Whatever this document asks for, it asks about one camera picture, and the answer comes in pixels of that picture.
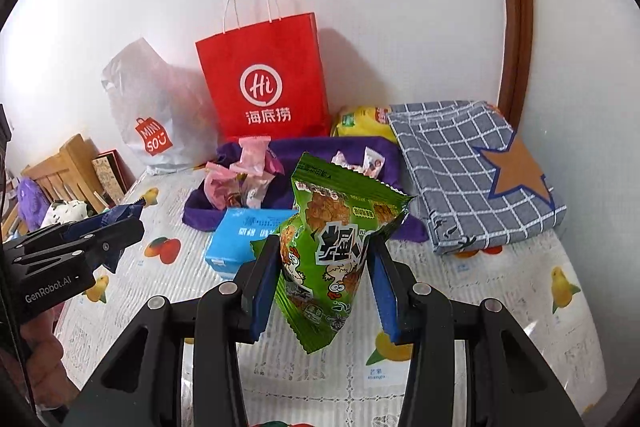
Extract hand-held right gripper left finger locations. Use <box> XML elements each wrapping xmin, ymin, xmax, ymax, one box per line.
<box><xmin>75</xmin><ymin>234</ymin><xmax>282</xmax><ymax>427</ymax></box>

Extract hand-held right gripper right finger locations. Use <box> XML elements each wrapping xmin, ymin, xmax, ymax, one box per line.
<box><xmin>369</xmin><ymin>237</ymin><xmax>586</xmax><ymax>427</ymax></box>

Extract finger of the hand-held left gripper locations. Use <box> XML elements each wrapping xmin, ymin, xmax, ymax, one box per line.
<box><xmin>60</xmin><ymin>202</ymin><xmax>146</xmax><ymax>239</ymax></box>
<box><xmin>79</xmin><ymin>218</ymin><xmax>147</xmax><ymax>269</ymax></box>

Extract green snack packet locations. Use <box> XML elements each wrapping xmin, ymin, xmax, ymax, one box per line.
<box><xmin>250</xmin><ymin>152</ymin><xmax>416</xmax><ymax>355</ymax></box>

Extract white snack packet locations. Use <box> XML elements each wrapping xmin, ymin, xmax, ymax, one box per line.
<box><xmin>242</xmin><ymin>174</ymin><xmax>276</xmax><ymax>210</ymax></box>

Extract pink snack packet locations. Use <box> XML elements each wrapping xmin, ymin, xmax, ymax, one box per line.
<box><xmin>205</xmin><ymin>162</ymin><xmax>242</xmax><ymax>210</ymax></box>

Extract red snack packet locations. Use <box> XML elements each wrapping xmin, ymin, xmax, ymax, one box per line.
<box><xmin>331</xmin><ymin>150</ymin><xmax>367</xmax><ymax>174</ymax></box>

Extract pink packet silver stripes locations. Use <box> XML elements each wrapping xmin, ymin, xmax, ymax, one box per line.
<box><xmin>239</xmin><ymin>136</ymin><xmax>271</xmax><ymax>175</ymax></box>

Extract person's left hand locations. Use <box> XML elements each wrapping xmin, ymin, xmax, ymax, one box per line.
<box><xmin>20</xmin><ymin>302</ymin><xmax>81</xmax><ymax>413</ymax></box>

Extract white plush toy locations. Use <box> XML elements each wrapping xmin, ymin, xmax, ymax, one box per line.
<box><xmin>40</xmin><ymin>199</ymin><xmax>91</xmax><ymax>228</ymax></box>

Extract patterned dark red box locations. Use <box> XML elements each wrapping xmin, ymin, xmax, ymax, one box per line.
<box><xmin>91</xmin><ymin>149</ymin><xmax>128</xmax><ymax>205</ymax></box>

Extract blue tissue pack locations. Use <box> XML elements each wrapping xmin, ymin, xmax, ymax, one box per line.
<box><xmin>204</xmin><ymin>207</ymin><xmax>300</xmax><ymax>280</ymax></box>

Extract wooden furniture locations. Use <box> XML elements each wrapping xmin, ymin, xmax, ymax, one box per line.
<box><xmin>0</xmin><ymin>134</ymin><xmax>108</xmax><ymax>238</ymax></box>

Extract purple plush toy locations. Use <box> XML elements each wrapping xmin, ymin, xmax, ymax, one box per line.
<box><xmin>15</xmin><ymin>177</ymin><xmax>51</xmax><ymax>230</ymax></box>

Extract purple towel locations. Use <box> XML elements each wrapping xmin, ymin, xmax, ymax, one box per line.
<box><xmin>181</xmin><ymin>136</ymin><xmax>431</xmax><ymax>244</ymax></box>

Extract fruit print tablecloth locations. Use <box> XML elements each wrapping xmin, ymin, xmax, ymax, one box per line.
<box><xmin>52</xmin><ymin>167</ymin><xmax>608</xmax><ymax>427</ymax></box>

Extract white plastic bag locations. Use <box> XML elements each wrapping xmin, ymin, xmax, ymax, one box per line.
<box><xmin>101</xmin><ymin>38</ymin><xmax>221</xmax><ymax>175</ymax></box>

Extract grey checked folded cloth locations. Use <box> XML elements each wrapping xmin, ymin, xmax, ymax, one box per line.
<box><xmin>387</xmin><ymin>101</ymin><xmax>568</xmax><ymax>256</ymax></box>

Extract yellow snack bag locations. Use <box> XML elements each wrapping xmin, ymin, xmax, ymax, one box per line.
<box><xmin>331</xmin><ymin>105</ymin><xmax>398</xmax><ymax>142</ymax></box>

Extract red paper bag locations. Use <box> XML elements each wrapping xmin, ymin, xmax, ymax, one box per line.
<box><xmin>195</xmin><ymin>0</ymin><xmax>331</xmax><ymax>142</ymax></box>

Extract wooden door frame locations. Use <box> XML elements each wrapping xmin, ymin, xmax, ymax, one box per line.
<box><xmin>492</xmin><ymin>0</ymin><xmax>533</xmax><ymax>128</ymax></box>

